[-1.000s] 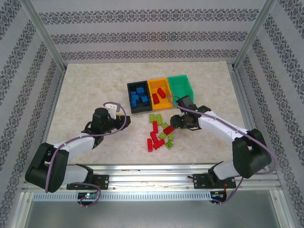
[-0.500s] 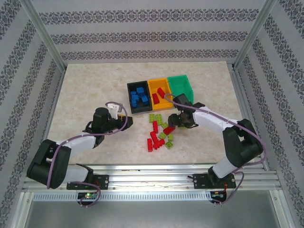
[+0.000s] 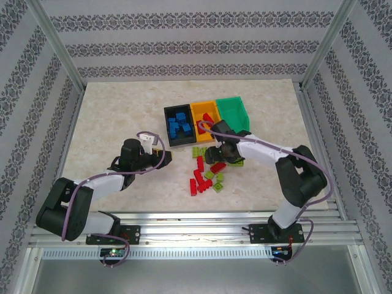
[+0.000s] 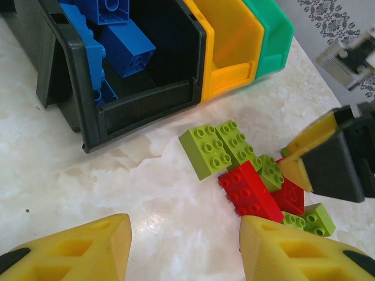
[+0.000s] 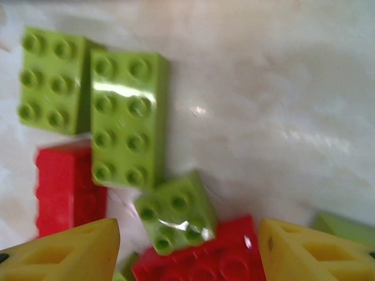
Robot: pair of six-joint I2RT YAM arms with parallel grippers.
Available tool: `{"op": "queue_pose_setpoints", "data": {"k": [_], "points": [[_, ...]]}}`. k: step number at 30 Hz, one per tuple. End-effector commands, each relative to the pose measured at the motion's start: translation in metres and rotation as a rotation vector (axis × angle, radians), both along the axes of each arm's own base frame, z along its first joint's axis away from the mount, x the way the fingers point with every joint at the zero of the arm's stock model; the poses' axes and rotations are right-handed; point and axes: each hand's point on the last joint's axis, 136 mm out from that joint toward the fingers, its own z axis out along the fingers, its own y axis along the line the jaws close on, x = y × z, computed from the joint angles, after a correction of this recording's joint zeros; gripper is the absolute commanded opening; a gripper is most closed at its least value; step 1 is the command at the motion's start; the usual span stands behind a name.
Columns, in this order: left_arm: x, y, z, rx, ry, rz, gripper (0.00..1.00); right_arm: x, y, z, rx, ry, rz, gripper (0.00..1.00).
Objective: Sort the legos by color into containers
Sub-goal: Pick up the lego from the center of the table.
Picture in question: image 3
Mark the aluminium side rail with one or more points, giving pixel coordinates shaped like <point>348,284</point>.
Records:
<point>69,141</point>
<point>318,144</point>

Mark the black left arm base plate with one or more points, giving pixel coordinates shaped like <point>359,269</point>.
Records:
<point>131,234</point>

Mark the green plastic bin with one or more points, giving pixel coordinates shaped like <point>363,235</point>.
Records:
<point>232,113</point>

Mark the right controller circuit board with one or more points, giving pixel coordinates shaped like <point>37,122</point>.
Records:
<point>280,251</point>

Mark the left controller circuit board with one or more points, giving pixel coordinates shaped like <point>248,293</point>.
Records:
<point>114,252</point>

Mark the aluminium frame post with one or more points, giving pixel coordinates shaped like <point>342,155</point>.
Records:
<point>327,43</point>
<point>53,43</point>

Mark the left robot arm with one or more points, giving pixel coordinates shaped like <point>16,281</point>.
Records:
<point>104,183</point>

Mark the lime green lego brick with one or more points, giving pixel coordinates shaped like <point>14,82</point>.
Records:
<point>203,150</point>
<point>218,186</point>
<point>235,164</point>
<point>196,151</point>
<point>220,177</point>
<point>209,175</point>

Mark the black plastic bin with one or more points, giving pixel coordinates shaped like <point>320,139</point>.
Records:
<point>183,142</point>

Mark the yellow plastic bin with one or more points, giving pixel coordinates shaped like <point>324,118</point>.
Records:
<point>203,107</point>

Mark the controller circuit board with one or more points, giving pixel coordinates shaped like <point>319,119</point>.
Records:
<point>280,251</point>
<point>114,252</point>

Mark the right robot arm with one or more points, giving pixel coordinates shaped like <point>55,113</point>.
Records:
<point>260,151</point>

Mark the aluminium mounting rail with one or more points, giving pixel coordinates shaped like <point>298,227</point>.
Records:
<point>196,228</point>

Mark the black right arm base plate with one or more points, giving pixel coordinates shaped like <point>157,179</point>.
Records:
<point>258,232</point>

